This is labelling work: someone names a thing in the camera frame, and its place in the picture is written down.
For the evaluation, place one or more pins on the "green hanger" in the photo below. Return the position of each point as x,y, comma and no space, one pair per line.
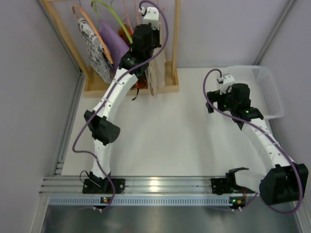
105,11

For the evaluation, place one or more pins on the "black white patterned garment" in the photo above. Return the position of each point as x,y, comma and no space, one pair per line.
95,52

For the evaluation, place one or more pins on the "pink wire hanger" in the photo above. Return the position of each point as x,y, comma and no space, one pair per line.
150,3
127,16

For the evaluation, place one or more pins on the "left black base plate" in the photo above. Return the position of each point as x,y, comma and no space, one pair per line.
100,186

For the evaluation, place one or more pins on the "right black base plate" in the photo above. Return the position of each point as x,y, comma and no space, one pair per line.
220,186

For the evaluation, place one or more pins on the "wooden clothes rack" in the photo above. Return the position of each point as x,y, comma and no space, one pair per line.
95,87

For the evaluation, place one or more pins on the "aluminium mounting rail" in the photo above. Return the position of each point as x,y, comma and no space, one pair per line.
69,185

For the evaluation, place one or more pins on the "purple garment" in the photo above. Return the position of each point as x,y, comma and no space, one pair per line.
116,45

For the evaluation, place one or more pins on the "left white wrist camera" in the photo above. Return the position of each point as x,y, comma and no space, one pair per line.
150,16

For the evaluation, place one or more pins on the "orange hanger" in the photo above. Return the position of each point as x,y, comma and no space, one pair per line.
105,48

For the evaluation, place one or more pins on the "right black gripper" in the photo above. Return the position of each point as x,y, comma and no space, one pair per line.
216,97

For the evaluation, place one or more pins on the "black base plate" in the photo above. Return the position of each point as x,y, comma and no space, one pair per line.
100,186
220,186

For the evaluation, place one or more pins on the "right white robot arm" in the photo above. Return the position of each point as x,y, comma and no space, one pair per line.
283,180

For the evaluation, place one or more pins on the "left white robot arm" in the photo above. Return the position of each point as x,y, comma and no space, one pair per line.
100,120

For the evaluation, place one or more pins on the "perforated cable duct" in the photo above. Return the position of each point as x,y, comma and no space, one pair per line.
146,201

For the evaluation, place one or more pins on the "white plastic basket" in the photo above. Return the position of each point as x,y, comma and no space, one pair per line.
264,93

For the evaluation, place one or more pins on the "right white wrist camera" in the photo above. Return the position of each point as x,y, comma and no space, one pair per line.
225,82

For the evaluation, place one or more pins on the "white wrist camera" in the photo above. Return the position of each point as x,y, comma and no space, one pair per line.
150,16
225,82

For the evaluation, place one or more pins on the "beige trousers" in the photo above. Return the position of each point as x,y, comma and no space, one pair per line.
156,74

